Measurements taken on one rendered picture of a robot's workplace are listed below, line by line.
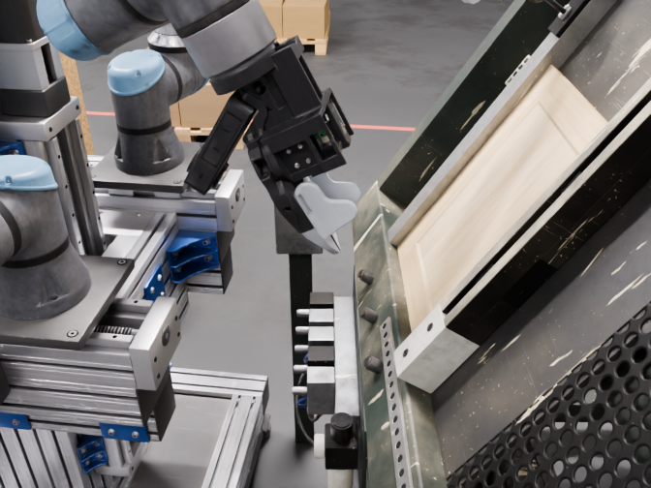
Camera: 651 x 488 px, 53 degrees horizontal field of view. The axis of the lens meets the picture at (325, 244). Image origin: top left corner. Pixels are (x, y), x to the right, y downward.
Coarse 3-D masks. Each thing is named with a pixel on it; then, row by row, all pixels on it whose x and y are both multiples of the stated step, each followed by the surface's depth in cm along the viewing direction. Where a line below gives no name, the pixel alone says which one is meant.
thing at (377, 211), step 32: (384, 224) 151; (384, 256) 141; (384, 288) 133; (384, 320) 126; (384, 384) 114; (384, 416) 109; (416, 416) 102; (384, 448) 104; (416, 448) 97; (384, 480) 100; (416, 480) 93
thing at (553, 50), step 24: (600, 0) 117; (576, 24) 119; (552, 48) 122; (528, 72) 125; (504, 96) 129; (480, 120) 133; (480, 144) 132; (456, 168) 135; (432, 192) 138; (408, 216) 142
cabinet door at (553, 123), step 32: (544, 96) 119; (576, 96) 110; (512, 128) 124; (544, 128) 115; (576, 128) 105; (480, 160) 130; (512, 160) 119; (544, 160) 110; (448, 192) 136; (480, 192) 124; (512, 192) 114; (448, 224) 130; (480, 224) 118; (512, 224) 109; (416, 256) 135; (448, 256) 123; (480, 256) 113; (416, 288) 128; (448, 288) 118; (416, 320) 122
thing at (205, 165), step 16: (224, 112) 59; (240, 112) 59; (224, 128) 60; (240, 128) 60; (208, 144) 61; (224, 144) 61; (192, 160) 64; (208, 160) 62; (224, 160) 62; (192, 176) 64; (208, 176) 63; (224, 176) 66
